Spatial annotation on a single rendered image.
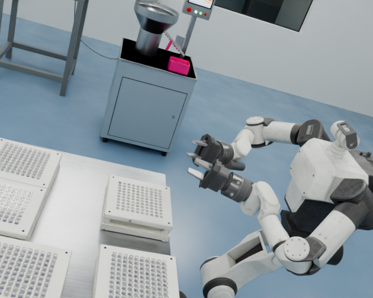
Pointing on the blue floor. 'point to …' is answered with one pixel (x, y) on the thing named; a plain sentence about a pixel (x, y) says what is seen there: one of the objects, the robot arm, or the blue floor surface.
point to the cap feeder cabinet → (147, 99)
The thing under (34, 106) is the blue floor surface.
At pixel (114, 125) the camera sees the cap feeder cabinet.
